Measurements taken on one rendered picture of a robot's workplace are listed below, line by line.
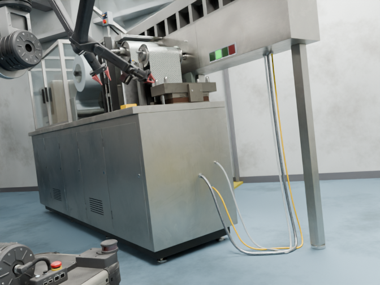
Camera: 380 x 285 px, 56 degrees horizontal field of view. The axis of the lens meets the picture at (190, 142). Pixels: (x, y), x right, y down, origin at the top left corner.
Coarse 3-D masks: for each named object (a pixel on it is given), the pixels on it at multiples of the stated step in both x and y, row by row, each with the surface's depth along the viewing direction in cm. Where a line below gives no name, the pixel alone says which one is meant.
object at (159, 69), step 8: (152, 64) 226; (160, 64) 229; (168, 64) 233; (176, 64) 237; (152, 72) 226; (160, 72) 229; (168, 72) 233; (176, 72) 237; (152, 80) 225; (160, 80) 229; (176, 80) 237
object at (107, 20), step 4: (104, 12) 272; (108, 12) 271; (104, 16) 273; (108, 16) 271; (112, 16) 274; (104, 20) 271; (108, 20) 271; (112, 20) 274; (104, 24) 274; (108, 24) 272; (112, 24) 274
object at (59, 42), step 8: (64, 40) 296; (64, 64) 295; (64, 72) 295; (64, 80) 294; (64, 88) 294; (32, 96) 388; (64, 96) 296; (32, 104) 388; (48, 104) 342; (48, 112) 342; (40, 128) 372
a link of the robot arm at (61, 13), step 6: (48, 0) 198; (54, 0) 196; (54, 6) 197; (60, 6) 197; (60, 12) 197; (66, 12) 200; (60, 18) 198; (66, 18) 197; (66, 24) 197; (72, 24) 199; (66, 30) 198; (72, 30) 197
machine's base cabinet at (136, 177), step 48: (48, 144) 340; (96, 144) 242; (144, 144) 192; (192, 144) 211; (48, 192) 361; (96, 192) 252; (144, 192) 195; (192, 192) 209; (144, 240) 201; (192, 240) 213
